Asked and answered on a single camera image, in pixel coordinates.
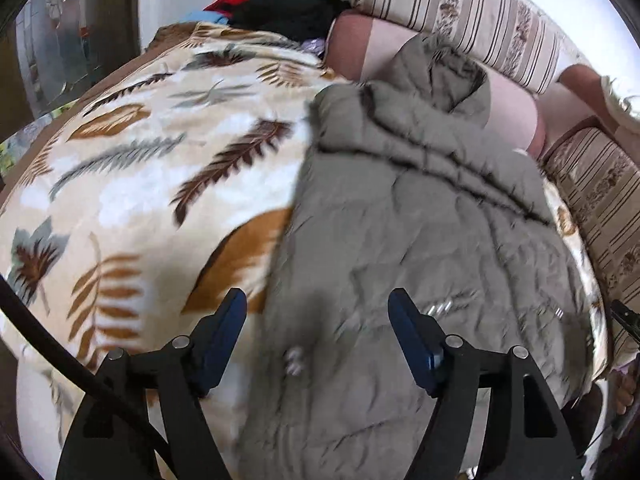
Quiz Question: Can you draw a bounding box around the black cloth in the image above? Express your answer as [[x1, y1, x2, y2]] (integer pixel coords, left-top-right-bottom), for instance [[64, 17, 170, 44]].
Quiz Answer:
[[227, 0, 352, 44]]

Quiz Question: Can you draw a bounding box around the black cable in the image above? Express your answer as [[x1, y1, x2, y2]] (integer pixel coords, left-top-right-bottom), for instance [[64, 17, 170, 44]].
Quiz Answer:
[[0, 277, 173, 463]]

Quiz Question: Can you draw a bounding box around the grey puffer jacket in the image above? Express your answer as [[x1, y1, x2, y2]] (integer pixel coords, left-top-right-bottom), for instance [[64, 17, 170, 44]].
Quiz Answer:
[[235, 32, 608, 480]]

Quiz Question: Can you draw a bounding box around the red cloth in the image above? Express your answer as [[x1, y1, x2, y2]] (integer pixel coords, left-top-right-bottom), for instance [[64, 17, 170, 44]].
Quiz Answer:
[[204, 0, 279, 14]]

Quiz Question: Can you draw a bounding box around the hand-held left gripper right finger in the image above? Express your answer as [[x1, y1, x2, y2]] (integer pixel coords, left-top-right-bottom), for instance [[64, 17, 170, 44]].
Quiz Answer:
[[387, 287, 586, 480]]

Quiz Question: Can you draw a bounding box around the leaf printed blanket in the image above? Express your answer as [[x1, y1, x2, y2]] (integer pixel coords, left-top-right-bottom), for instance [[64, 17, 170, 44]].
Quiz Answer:
[[0, 22, 616, 480]]

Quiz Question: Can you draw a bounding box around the glass door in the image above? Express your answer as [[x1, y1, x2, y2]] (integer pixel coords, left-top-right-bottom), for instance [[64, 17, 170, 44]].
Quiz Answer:
[[14, 0, 142, 117]]

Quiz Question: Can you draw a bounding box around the light blue cloth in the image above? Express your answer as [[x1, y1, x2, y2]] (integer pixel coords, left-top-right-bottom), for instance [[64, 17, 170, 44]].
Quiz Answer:
[[184, 10, 231, 26]]

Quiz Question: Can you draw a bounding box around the striped sofa cushion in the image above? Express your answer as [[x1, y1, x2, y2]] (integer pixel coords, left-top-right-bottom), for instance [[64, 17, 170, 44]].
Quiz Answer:
[[542, 127, 640, 368], [349, 0, 562, 95]]

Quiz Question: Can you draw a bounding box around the pink bolster pillow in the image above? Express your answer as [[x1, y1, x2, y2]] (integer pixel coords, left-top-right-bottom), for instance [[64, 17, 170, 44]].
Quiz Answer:
[[557, 64, 640, 136], [324, 12, 547, 157]]

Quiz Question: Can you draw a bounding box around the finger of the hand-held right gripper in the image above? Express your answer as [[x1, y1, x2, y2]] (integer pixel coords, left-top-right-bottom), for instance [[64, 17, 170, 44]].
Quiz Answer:
[[610, 300, 640, 347]]

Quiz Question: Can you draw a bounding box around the white fringed cloth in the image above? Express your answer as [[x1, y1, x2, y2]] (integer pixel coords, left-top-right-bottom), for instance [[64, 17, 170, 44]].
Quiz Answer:
[[600, 75, 640, 123]]

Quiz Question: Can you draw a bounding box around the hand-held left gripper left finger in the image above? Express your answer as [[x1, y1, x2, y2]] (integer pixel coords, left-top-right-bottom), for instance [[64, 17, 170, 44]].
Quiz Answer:
[[55, 287, 248, 480]]

